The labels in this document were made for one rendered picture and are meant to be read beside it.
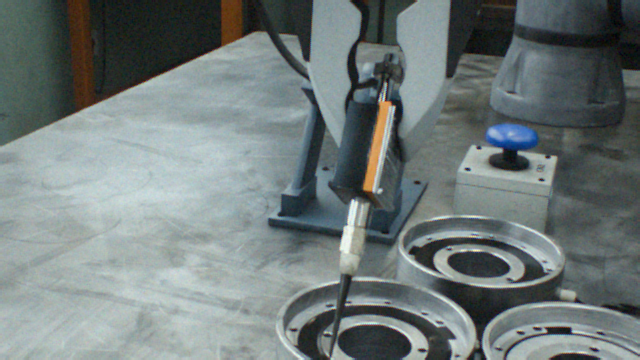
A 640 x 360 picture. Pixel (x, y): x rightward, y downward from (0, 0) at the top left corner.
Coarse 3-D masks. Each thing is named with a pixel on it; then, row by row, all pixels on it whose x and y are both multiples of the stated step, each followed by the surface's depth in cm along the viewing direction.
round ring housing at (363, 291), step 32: (320, 288) 49; (352, 288) 50; (384, 288) 50; (416, 288) 49; (288, 320) 47; (352, 320) 48; (384, 320) 48; (448, 320) 48; (288, 352) 43; (352, 352) 48; (384, 352) 48; (416, 352) 45
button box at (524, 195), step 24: (480, 168) 67; (504, 168) 67; (528, 168) 67; (552, 168) 67; (456, 192) 67; (480, 192) 66; (504, 192) 65; (528, 192) 65; (552, 192) 69; (504, 216) 66; (528, 216) 65
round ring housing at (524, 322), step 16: (528, 304) 48; (544, 304) 48; (560, 304) 48; (576, 304) 48; (496, 320) 46; (512, 320) 47; (528, 320) 48; (544, 320) 48; (560, 320) 48; (576, 320) 48; (592, 320) 48; (608, 320) 47; (624, 320) 47; (496, 336) 46; (512, 336) 47; (528, 336) 47; (592, 336) 47; (608, 336) 47; (624, 336) 47; (496, 352) 45; (544, 352) 45; (560, 352) 45; (576, 352) 45; (592, 352) 45; (608, 352) 45
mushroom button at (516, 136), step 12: (492, 132) 67; (504, 132) 66; (516, 132) 66; (528, 132) 66; (492, 144) 66; (504, 144) 66; (516, 144) 65; (528, 144) 66; (504, 156) 68; (516, 156) 67
